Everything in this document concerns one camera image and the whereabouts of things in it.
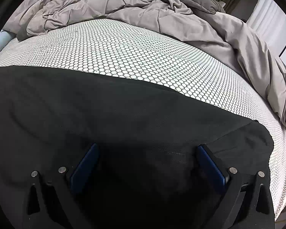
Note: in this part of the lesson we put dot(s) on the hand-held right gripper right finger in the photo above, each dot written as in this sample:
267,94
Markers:
212,168

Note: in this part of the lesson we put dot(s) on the white curtain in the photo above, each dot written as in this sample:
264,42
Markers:
264,21

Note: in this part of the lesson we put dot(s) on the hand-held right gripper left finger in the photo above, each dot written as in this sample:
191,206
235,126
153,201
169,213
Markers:
84,168

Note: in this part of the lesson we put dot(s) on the black pants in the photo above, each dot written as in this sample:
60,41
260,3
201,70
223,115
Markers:
109,124

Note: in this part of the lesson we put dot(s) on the grey two-tone duvet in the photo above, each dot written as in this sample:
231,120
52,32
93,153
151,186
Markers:
193,16

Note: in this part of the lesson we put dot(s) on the light blue pillow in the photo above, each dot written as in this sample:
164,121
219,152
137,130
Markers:
2,40

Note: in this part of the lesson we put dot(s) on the honeycomb patterned bed sheet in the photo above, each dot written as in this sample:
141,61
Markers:
133,47

